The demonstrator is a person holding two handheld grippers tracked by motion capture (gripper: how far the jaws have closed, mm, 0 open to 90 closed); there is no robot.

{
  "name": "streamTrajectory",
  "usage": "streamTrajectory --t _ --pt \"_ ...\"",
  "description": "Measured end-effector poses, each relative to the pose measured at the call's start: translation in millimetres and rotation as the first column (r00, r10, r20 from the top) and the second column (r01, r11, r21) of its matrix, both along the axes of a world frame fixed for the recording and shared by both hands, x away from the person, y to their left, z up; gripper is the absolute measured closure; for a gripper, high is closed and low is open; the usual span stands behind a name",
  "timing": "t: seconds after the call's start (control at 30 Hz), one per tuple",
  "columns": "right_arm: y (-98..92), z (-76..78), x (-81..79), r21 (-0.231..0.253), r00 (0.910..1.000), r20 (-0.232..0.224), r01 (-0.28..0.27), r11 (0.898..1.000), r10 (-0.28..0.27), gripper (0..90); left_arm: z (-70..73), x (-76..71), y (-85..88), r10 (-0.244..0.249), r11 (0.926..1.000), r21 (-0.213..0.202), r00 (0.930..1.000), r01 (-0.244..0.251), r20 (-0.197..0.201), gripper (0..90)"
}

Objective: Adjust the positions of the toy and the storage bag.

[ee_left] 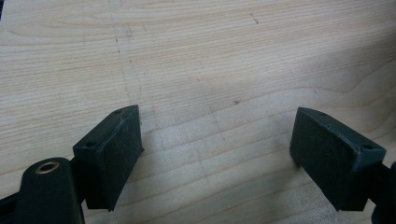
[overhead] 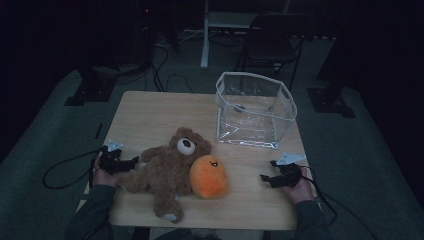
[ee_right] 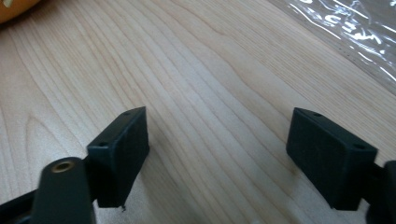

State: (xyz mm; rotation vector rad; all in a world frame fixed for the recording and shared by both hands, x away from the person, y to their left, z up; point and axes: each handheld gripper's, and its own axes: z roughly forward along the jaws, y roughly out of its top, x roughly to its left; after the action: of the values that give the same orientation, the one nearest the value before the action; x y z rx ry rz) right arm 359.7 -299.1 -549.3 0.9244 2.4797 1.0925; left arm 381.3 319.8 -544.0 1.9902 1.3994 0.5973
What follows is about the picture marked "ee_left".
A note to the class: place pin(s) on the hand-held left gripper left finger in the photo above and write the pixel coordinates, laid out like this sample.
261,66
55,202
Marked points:
109,158

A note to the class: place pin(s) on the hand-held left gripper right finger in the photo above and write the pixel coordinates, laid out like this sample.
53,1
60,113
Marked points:
330,155

